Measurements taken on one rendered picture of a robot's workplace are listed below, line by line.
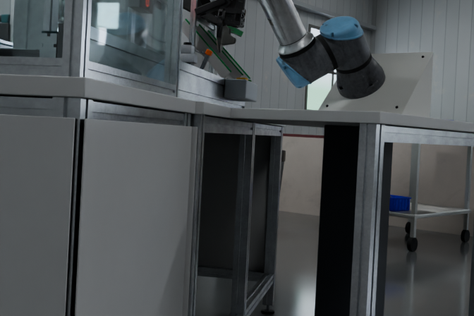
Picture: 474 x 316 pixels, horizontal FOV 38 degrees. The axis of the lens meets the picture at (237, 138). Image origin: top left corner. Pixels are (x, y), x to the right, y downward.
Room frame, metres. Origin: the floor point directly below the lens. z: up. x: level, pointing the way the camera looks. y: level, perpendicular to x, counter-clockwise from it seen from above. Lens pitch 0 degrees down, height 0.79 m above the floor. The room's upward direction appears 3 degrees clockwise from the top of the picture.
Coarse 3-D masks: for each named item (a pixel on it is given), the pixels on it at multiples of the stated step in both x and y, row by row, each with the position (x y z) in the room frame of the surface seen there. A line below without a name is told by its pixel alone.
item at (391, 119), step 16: (240, 112) 1.89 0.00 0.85; (256, 112) 1.86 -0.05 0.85; (272, 112) 1.82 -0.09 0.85; (288, 112) 1.79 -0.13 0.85; (304, 112) 1.76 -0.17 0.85; (320, 112) 1.73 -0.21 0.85; (336, 112) 1.70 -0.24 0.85; (352, 112) 1.67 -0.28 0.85; (368, 112) 1.65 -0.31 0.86; (384, 112) 1.65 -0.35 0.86; (432, 128) 1.88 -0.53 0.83; (448, 128) 1.95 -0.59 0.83; (464, 128) 2.05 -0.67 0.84
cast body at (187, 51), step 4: (184, 44) 2.38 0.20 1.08; (188, 44) 2.39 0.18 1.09; (184, 48) 2.38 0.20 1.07; (188, 48) 2.38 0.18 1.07; (192, 48) 2.39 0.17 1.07; (184, 52) 2.38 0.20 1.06; (188, 52) 2.38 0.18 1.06; (192, 52) 2.39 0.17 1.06; (184, 56) 2.38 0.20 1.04; (188, 56) 2.38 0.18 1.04; (192, 56) 2.38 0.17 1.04; (196, 56) 2.40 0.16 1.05; (184, 60) 2.38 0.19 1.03; (188, 60) 2.38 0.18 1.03; (192, 60) 2.38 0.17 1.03; (196, 60) 2.40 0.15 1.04
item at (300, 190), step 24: (288, 144) 7.20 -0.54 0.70; (312, 144) 7.02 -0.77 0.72; (408, 144) 6.38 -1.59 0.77; (288, 168) 7.19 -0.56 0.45; (312, 168) 7.01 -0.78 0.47; (408, 168) 6.37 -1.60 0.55; (432, 168) 6.23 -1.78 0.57; (456, 168) 6.09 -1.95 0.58; (288, 192) 7.18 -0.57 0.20; (312, 192) 7.00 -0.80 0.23; (408, 192) 6.36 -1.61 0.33; (432, 192) 6.22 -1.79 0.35; (456, 192) 6.08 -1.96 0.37; (456, 216) 6.08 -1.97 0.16
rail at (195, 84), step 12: (180, 72) 1.71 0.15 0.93; (192, 72) 1.80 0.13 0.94; (204, 72) 1.92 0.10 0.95; (180, 84) 1.69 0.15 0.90; (192, 84) 1.80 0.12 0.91; (204, 84) 1.93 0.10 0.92; (216, 84) 2.10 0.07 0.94; (180, 96) 1.70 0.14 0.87; (192, 96) 1.81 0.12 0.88; (204, 96) 1.95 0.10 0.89; (216, 96) 2.08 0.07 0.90
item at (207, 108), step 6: (198, 102) 1.62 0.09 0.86; (204, 102) 1.62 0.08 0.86; (198, 108) 1.62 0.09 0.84; (204, 108) 1.62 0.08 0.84; (210, 108) 1.68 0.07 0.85; (216, 108) 1.73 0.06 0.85; (222, 108) 1.81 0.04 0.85; (228, 108) 1.87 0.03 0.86; (204, 114) 1.64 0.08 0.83; (210, 114) 1.68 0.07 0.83; (216, 114) 1.74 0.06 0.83; (222, 114) 1.81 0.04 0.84; (228, 114) 1.88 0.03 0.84; (234, 120) 2.16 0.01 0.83; (240, 120) 2.11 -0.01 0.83
